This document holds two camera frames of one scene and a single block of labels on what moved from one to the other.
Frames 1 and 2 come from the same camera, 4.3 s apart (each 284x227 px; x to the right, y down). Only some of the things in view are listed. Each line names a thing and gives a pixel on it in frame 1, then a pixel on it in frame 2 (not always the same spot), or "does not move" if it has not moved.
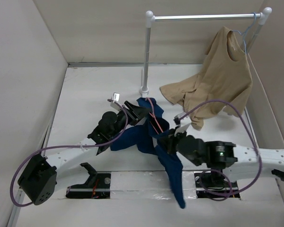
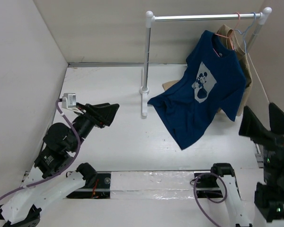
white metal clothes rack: x=150 y=18 does not move
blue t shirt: x=145 y=137 to x=214 y=78
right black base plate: x=212 y=185 does not move
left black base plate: x=98 y=186 does not move
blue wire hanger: x=244 y=31 does not move
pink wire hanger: x=153 y=114 to x=227 y=36
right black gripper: x=168 y=139 to x=280 y=123
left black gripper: x=135 y=113 to x=102 y=114
